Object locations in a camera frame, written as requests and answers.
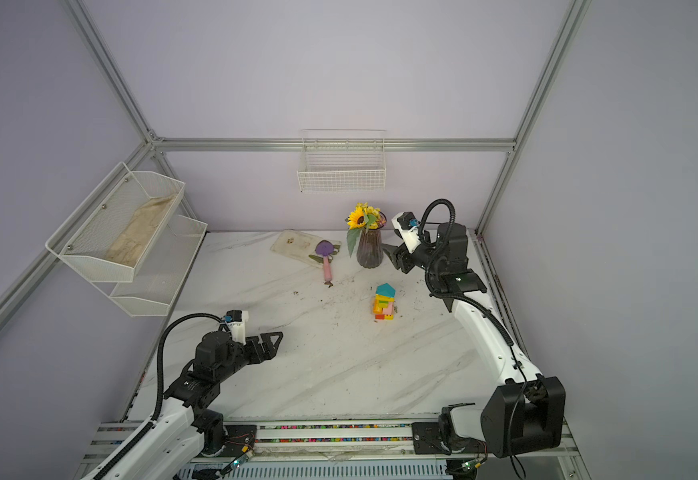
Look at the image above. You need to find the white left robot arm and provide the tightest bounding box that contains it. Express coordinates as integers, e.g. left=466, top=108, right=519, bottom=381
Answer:
left=86, top=330, right=283, bottom=479

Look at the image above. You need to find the white mesh upper shelf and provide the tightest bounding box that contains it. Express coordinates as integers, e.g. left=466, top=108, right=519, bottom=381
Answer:
left=45, top=162, right=185, bottom=283

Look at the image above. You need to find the teal wedge block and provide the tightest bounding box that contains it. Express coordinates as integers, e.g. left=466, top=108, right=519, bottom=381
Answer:
left=375, top=283, right=396, bottom=299

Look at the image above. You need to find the white mesh lower shelf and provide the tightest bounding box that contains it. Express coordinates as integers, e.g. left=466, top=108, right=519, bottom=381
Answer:
left=109, top=214, right=207, bottom=317

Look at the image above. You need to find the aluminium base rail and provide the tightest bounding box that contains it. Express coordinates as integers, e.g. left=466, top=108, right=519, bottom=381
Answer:
left=75, top=415, right=593, bottom=480

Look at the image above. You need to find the purple glass vase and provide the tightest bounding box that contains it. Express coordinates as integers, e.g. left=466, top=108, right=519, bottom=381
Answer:
left=356, top=229, right=384, bottom=269

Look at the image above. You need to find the white mesh shelf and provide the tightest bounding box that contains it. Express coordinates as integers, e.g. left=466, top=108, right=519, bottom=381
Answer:
left=45, top=162, right=185, bottom=283
left=109, top=214, right=207, bottom=317

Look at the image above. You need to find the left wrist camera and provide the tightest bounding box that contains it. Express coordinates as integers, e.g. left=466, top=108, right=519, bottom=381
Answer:
left=223, top=310, right=249, bottom=345

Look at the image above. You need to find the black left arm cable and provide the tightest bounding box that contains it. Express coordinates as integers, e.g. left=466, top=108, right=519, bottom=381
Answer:
left=150, top=313, right=227, bottom=421

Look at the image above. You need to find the yellow sunflower bouquet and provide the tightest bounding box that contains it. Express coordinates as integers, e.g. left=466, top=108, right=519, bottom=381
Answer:
left=346, top=203, right=387, bottom=255

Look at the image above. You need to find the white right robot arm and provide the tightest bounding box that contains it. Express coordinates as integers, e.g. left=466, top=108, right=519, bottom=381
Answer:
left=382, top=212, right=566, bottom=458

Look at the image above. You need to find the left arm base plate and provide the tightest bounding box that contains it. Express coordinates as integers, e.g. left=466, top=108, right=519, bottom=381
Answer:
left=200, top=424, right=258, bottom=458

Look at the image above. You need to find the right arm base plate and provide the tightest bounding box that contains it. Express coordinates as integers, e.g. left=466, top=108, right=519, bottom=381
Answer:
left=411, top=422, right=488, bottom=455

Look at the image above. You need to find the yellow arch block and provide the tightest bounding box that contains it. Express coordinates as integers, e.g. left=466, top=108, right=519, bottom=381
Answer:
left=375, top=295, right=395, bottom=306

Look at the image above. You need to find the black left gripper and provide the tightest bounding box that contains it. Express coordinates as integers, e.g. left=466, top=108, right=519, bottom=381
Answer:
left=215, top=330, right=281, bottom=383

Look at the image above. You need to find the white wire wall basket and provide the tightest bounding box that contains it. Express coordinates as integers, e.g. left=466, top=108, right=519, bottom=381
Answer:
left=297, top=129, right=387, bottom=194

